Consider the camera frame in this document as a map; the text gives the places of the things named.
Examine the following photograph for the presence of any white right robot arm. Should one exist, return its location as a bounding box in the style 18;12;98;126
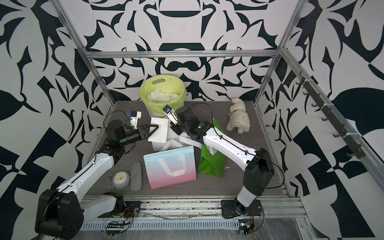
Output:
163;105;275;219

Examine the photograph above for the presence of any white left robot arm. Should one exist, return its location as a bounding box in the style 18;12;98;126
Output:
35;125;159;240

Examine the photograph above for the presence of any white gift bag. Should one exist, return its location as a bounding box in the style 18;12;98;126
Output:
148;117;203;152

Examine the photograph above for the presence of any white trash bin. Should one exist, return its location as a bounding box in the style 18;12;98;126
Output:
146;103;184;118

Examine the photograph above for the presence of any shredded paper in bin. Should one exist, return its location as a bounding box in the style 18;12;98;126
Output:
147;89;180;104

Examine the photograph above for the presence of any pink and teal gift bag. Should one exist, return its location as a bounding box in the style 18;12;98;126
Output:
144;146;197;190

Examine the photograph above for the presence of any grey oval case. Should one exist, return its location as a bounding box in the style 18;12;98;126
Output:
131;162;143;192

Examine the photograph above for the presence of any green gift bag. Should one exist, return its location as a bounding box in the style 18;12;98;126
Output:
197;118;227;179

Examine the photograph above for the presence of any small round alarm clock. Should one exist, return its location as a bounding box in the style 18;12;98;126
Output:
112;171;131;189

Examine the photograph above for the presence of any white plush dog toy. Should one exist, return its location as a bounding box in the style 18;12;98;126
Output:
226;99;251;134

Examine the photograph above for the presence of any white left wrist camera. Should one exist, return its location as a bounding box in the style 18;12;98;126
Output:
127;111;142;130

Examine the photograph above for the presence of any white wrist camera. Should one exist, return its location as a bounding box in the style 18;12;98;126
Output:
163;105;178;125
127;111;142;130

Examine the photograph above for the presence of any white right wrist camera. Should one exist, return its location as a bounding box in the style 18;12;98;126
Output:
163;105;178;125

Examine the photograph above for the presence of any black wall hook rail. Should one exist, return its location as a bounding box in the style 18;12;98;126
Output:
297;72;366;159

